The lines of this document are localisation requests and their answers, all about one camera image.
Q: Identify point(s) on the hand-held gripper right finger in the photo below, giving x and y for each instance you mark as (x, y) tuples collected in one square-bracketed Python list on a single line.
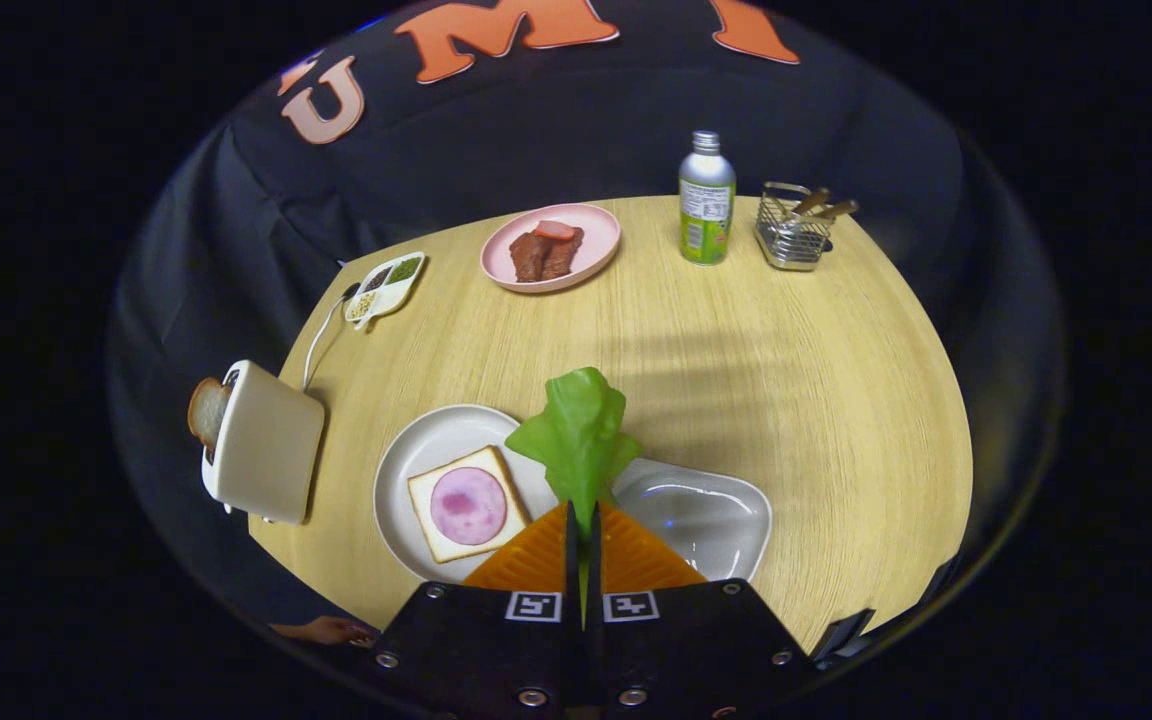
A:
[(696, 640)]

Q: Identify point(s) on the pile of yellow soybeans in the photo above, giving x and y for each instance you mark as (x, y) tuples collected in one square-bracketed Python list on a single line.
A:
[(361, 306)]

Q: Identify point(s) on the pile of dark red beans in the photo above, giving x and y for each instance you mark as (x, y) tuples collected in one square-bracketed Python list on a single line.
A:
[(376, 279)]

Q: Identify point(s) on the white divided tray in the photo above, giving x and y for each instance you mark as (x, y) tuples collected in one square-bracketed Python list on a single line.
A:
[(391, 295)]

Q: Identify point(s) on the toasted bread slice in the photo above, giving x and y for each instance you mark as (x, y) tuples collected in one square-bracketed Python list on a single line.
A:
[(206, 412)]

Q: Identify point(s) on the white curved dish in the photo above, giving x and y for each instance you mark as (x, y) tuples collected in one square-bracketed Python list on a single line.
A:
[(706, 520)]

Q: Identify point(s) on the pink sausage slice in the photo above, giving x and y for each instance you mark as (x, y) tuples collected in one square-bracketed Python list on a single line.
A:
[(554, 230)]

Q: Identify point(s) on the green bottle with silver cap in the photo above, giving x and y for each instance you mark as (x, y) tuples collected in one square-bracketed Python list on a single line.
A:
[(706, 210)]

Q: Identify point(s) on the white round plate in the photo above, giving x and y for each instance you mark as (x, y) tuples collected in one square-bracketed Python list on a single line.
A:
[(426, 440)]

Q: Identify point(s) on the bread slice under ham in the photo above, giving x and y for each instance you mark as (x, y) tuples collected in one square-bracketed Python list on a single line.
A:
[(439, 548)]

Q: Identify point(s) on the brown meat slices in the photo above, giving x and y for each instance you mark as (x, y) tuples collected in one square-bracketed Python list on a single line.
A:
[(541, 258)]

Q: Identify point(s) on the round pink ham slice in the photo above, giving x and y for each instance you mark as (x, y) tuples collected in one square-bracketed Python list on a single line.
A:
[(468, 505)]

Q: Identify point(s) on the pink plate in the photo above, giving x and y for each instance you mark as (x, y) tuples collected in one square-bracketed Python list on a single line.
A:
[(596, 235)]

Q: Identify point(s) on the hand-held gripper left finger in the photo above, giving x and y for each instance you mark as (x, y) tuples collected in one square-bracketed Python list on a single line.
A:
[(476, 640)]

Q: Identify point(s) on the green lettuce leaf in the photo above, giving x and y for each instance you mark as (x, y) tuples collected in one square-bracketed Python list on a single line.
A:
[(576, 430)]

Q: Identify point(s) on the cream white toaster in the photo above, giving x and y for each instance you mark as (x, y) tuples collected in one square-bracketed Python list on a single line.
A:
[(271, 450)]

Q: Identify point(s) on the pile of green beans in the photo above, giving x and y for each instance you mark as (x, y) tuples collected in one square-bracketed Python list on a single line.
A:
[(404, 268)]

